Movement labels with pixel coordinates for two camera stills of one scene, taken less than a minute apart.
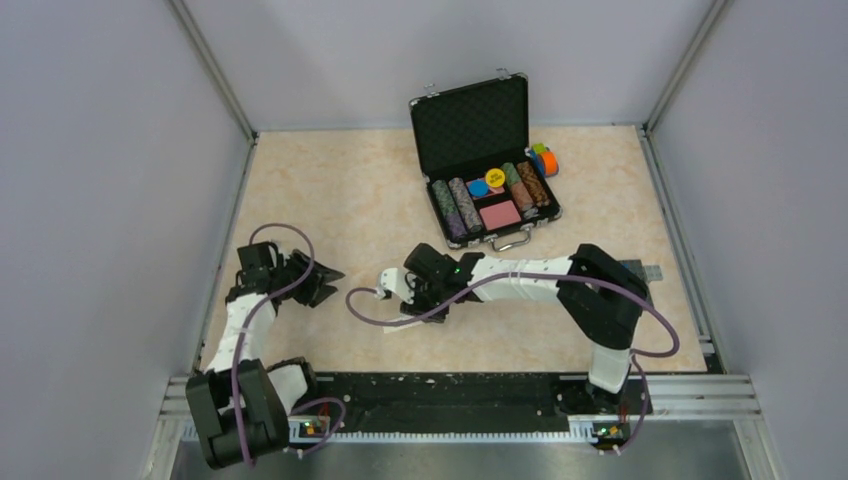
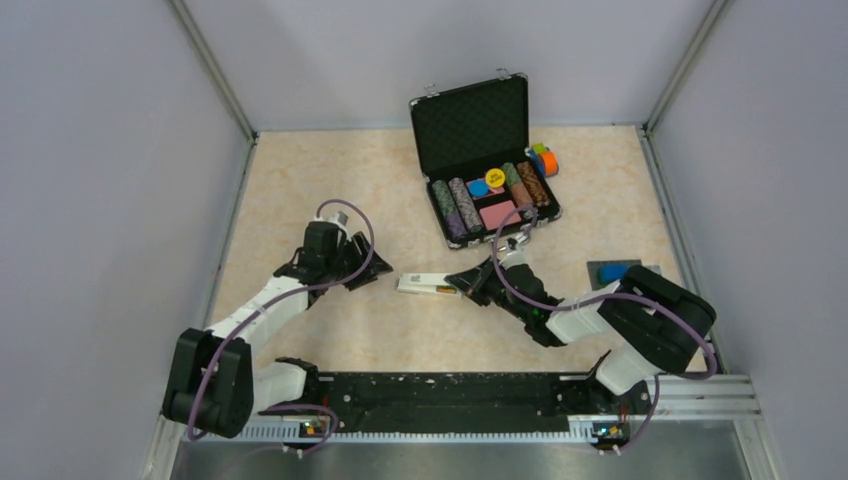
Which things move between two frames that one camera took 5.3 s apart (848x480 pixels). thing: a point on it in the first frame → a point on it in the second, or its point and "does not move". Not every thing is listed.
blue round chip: x=478 y=188 does not move
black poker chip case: x=482 y=179 does not move
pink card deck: x=499 y=215 does not move
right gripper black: x=419 y=308 → x=474 y=281
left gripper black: x=315 y=288 → x=350 y=244
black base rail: x=439 y=402 does not move
